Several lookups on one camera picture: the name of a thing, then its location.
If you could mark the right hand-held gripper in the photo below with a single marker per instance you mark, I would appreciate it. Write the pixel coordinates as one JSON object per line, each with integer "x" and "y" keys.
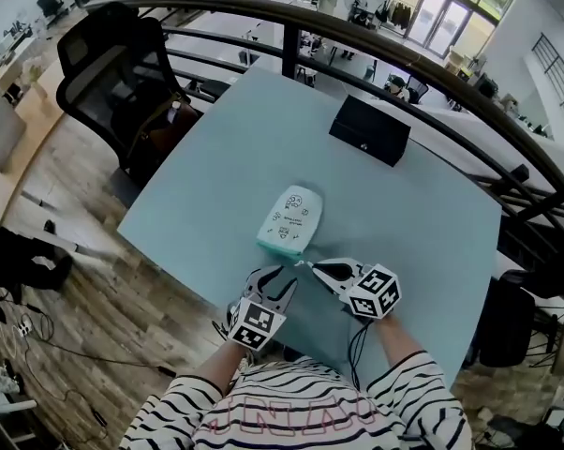
{"x": 375, "y": 293}

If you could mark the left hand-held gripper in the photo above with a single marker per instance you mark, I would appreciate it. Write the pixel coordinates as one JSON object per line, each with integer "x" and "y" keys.
{"x": 256, "y": 322}

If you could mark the white printed pouch teal base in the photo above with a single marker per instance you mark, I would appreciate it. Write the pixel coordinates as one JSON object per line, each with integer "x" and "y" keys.
{"x": 289, "y": 220}

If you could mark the person's left forearm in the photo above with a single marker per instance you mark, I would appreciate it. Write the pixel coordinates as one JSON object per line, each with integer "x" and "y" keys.
{"x": 221, "y": 368}

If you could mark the person's right forearm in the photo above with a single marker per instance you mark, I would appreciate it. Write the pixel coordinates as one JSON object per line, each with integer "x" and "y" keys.
{"x": 399, "y": 342}

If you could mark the black and white striped shirt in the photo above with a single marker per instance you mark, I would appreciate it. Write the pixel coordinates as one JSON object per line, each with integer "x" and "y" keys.
{"x": 291, "y": 410}

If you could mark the black rectangular box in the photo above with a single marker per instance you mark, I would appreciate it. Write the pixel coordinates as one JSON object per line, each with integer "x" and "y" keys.
{"x": 373, "y": 127}

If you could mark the black padded chair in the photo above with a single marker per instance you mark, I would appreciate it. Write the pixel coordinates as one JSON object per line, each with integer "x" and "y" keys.
{"x": 511, "y": 319}

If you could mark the brown leather bag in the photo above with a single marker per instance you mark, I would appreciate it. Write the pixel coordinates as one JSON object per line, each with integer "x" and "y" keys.
{"x": 167, "y": 127}

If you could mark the black clothing heap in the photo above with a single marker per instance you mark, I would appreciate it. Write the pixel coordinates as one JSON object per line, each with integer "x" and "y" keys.
{"x": 24, "y": 256}

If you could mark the white power strip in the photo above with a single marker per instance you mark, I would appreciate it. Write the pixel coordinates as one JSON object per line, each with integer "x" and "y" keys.
{"x": 24, "y": 328}

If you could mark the dark curved metal railing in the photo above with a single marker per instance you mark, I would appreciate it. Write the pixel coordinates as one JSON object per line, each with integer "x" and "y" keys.
{"x": 310, "y": 14}

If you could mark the rack of dark clothes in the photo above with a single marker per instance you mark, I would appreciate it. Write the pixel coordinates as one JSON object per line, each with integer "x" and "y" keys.
{"x": 399, "y": 14}

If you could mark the black standing fan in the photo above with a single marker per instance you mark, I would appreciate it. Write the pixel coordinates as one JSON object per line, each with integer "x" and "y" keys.
{"x": 356, "y": 5}

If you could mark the black mesh office chair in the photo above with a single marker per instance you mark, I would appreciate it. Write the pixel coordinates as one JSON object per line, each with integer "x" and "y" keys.
{"x": 99, "y": 78}

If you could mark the glass entrance door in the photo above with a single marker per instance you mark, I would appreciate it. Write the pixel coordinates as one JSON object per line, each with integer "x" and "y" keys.
{"x": 443, "y": 19}

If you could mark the light wooden counter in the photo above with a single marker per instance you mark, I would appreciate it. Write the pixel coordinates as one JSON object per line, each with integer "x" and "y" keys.
{"x": 26, "y": 106}

